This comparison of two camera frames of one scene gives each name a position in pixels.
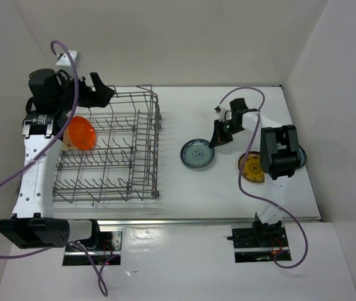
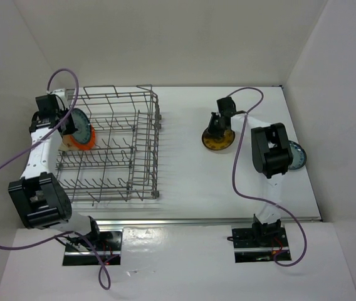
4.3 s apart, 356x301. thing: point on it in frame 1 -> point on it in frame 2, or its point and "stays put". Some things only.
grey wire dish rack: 123,164 stays put
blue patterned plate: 197,153 -> 83,124
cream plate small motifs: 67,144 stays put
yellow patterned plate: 252,169 -> 219,143
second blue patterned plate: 303,157 stays put
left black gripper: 103,96 -> 71,128
